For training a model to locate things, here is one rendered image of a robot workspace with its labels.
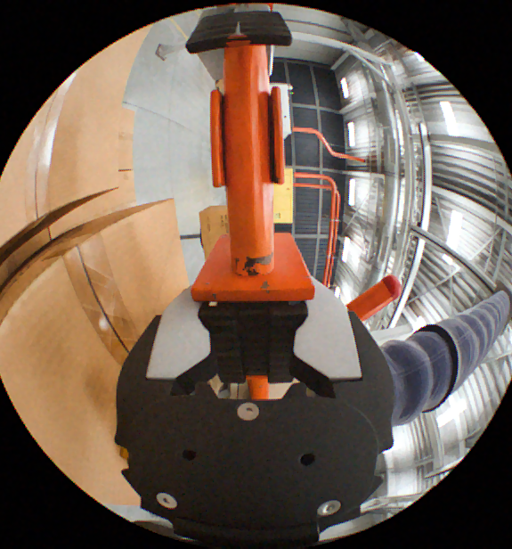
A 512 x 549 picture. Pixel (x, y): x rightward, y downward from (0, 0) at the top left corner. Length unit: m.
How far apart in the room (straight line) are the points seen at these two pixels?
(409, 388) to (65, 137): 0.64
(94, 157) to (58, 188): 0.09
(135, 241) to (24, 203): 0.19
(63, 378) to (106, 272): 0.10
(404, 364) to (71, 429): 0.42
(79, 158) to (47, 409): 0.31
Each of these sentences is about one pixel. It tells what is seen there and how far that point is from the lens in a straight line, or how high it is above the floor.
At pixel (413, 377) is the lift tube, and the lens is 0.36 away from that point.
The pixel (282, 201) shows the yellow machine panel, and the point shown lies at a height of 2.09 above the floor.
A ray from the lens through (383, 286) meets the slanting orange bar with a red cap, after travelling 0.16.
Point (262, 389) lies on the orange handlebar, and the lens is 0.19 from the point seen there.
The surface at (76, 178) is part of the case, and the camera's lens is 0.33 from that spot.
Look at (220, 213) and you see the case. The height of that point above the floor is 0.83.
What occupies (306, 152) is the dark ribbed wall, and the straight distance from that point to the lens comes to 10.92.
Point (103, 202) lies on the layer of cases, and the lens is 0.91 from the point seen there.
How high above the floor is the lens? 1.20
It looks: 2 degrees down
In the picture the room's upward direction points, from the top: 89 degrees clockwise
